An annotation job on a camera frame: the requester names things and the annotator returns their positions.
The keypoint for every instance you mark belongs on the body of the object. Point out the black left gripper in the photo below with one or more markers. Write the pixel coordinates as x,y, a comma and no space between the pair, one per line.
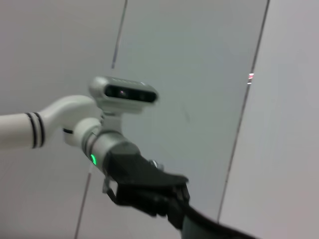
129,169

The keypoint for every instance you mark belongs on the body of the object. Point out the dark green and yellow towel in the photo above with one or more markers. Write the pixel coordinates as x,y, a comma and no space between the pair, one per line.
199,229

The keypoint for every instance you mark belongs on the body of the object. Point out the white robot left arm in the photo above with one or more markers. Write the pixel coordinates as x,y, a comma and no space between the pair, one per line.
62,112

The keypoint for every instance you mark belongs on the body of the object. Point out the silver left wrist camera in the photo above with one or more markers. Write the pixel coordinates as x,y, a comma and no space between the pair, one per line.
99,87

